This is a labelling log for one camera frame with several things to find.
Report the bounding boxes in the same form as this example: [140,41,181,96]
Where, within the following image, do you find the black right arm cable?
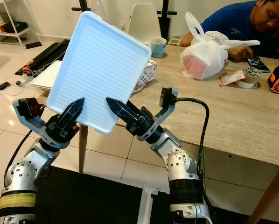
[176,97,211,187]

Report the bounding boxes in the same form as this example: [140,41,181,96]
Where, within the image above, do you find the black mat with cables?
[18,39,72,77]

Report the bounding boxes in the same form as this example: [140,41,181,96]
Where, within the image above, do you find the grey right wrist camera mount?
[142,86,178,142]

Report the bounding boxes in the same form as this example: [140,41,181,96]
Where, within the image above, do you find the white plastic bag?
[179,12,261,81]

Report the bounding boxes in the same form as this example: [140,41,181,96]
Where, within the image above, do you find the black stand pole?
[155,0,178,40]
[71,0,98,19]

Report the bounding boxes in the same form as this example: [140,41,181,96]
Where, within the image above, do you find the white shell chair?
[127,3,163,46]

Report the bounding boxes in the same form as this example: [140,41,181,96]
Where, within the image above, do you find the light wooden table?
[30,44,279,224]

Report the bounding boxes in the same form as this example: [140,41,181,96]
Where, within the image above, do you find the red white patterned box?
[134,60,158,92]

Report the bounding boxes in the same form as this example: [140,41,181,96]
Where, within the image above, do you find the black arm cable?
[176,97,211,187]
[3,130,33,175]

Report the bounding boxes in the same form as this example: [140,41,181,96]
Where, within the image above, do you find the white round tub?
[235,67,262,89]

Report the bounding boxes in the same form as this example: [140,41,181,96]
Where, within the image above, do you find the black bag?
[1,21,29,33]

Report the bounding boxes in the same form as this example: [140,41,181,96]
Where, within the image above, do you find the seated man in blue shirt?
[179,0,279,66]

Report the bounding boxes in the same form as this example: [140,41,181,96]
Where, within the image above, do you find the teal cased smartphone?
[247,56,271,73]

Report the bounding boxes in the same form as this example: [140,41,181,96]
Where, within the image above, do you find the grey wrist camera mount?
[142,86,178,142]
[14,97,56,147]

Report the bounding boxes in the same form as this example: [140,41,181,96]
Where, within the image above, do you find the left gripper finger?
[63,97,87,130]

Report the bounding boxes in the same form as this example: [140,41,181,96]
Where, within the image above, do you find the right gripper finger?
[106,97,142,126]

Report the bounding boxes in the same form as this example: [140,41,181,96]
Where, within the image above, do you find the white ribbed plastic tray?
[46,10,152,134]

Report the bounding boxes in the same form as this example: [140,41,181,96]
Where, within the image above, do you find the white shelf rack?
[0,0,43,49]

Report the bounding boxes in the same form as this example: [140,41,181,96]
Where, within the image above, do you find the red bordered card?
[220,70,247,87]

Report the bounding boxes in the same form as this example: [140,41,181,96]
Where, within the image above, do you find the white pipe rail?
[136,187,155,224]

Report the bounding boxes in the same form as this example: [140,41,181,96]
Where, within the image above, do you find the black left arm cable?
[3,130,33,175]

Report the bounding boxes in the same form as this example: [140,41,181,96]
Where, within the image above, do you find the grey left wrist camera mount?
[14,97,56,147]

